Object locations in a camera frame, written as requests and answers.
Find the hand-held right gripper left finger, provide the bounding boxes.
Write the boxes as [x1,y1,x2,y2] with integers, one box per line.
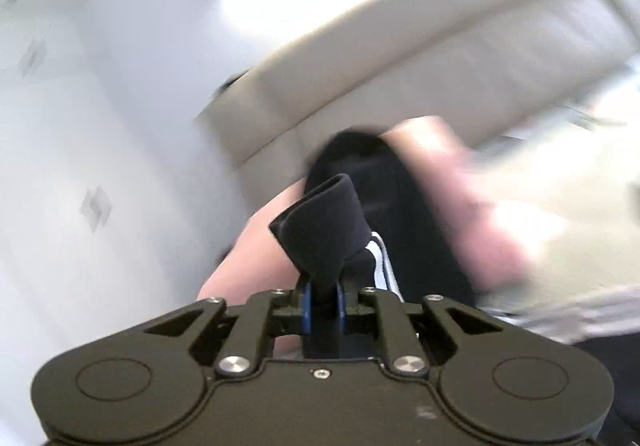
[142,283,314,375]

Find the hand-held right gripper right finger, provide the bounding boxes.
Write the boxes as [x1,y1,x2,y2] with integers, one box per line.
[337,283,502,375]

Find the black garment with white stripes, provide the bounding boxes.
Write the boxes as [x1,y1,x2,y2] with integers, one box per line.
[268,128,476,359]

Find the pink garment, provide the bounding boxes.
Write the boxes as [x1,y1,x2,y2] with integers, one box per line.
[196,115,568,359]

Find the grey upholstered bed headboard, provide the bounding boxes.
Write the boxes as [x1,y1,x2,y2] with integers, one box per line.
[192,0,640,187]

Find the white wardrobe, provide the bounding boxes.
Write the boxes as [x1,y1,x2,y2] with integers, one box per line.
[0,0,251,446]

